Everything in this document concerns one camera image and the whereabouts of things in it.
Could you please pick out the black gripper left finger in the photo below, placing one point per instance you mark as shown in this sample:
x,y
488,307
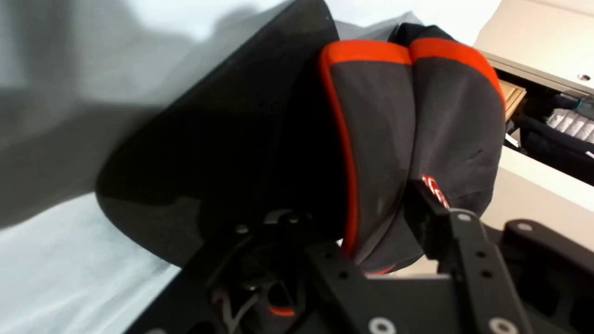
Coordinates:
x,y
260,280

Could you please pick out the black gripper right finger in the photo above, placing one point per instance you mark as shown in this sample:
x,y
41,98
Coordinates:
x,y
483,285

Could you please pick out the black cap with white trim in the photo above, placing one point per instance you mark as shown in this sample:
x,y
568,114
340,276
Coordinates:
x,y
234,137

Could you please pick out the light blue bed sheet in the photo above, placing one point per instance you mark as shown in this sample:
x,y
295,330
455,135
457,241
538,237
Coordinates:
x,y
61,280

